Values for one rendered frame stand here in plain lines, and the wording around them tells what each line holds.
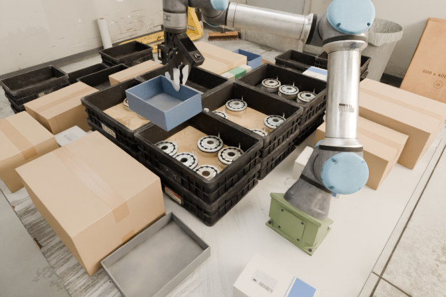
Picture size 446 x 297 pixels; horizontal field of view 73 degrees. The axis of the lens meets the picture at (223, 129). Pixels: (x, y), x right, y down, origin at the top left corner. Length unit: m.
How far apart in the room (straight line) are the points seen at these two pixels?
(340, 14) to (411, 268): 1.59
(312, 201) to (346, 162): 0.20
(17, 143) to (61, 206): 0.49
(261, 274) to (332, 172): 0.35
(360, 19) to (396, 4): 2.96
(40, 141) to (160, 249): 0.66
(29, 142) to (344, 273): 1.24
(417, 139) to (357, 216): 0.44
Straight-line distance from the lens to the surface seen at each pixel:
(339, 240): 1.16
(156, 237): 1.11
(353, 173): 0.86
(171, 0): 0.94
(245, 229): 1.12
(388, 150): 1.33
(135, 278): 1.05
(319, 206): 1.01
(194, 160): 1.12
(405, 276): 2.07
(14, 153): 1.39
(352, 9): 0.89
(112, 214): 0.97
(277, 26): 1.02
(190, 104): 0.95
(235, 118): 1.39
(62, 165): 1.17
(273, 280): 0.93
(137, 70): 1.85
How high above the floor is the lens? 1.60
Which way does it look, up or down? 36 degrees down
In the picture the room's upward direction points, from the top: straight up
